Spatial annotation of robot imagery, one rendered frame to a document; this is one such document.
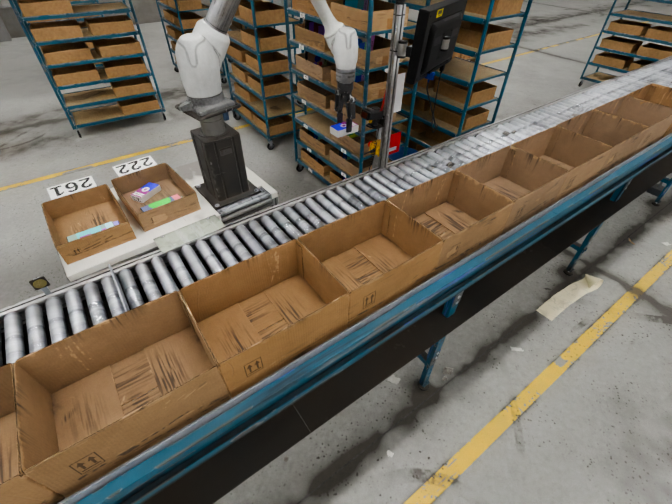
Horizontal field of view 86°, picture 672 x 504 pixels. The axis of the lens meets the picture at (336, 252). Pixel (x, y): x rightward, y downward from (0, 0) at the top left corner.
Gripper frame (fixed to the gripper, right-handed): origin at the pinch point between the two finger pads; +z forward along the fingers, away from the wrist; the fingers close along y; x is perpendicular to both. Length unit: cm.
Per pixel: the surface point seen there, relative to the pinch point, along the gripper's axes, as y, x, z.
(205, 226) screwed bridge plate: -3, -79, 32
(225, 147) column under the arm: -17, -57, 4
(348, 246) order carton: 60, -43, 17
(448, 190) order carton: 60, 12, 12
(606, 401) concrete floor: 155, 57, 107
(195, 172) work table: -54, -65, 32
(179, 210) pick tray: -17, -85, 28
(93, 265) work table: -5, -126, 32
